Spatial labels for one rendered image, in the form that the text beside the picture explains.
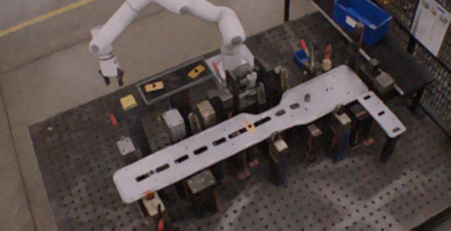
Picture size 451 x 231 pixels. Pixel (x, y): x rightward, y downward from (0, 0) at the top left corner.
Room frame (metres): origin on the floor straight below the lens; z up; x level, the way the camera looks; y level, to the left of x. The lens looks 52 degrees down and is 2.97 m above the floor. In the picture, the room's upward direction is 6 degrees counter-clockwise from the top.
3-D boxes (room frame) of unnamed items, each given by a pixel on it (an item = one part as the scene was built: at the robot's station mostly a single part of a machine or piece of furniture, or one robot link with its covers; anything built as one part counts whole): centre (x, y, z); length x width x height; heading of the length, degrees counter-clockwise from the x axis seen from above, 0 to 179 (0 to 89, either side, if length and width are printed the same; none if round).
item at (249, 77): (1.61, -0.12, 0.94); 0.18 x 0.13 x 0.49; 113
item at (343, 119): (1.36, -0.57, 0.87); 0.12 x 0.09 x 0.35; 23
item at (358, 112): (1.42, -0.68, 0.84); 0.11 x 0.10 x 0.28; 23
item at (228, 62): (1.97, -0.06, 0.89); 0.19 x 0.19 x 0.18
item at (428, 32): (1.69, -1.08, 1.30); 0.23 x 0.02 x 0.31; 23
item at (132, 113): (1.50, 0.47, 0.92); 0.08 x 0.08 x 0.44; 23
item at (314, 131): (1.33, -0.43, 0.84); 0.11 x 0.08 x 0.29; 23
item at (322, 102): (1.37, -0.09, 1.00); 1.38 x 0.22 x 0.02; 113
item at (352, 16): (2.00, -0.82, 1.10); 0.30 x 0.17 x 0.13; 33
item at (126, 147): (1.30, 0.50, 0.88); 0.11 x 0.10 x 0.36; 23
